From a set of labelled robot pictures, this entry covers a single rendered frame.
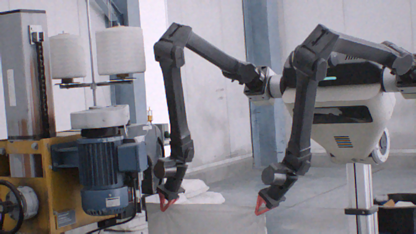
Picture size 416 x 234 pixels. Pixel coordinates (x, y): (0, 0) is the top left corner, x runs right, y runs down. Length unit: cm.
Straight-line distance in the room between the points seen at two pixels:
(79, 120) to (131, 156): 20
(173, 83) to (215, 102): 806
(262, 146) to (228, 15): 212
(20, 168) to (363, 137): 122
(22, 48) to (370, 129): 125
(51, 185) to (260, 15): 910
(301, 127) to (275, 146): 884
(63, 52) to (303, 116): 89
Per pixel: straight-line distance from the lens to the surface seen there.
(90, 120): 228
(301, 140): 229
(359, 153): 279
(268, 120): 1127
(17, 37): 242
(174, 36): 240
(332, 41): 213
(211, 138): 1036
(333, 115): 267
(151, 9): 941
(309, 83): 217
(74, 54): 260
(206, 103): 1028
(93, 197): 232
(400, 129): 1069
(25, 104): 241
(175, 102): 246
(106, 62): 241
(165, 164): 252
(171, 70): 240
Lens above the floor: 150
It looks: 3 degrees down
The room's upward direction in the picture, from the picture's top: 4 degrees counter-clockwise
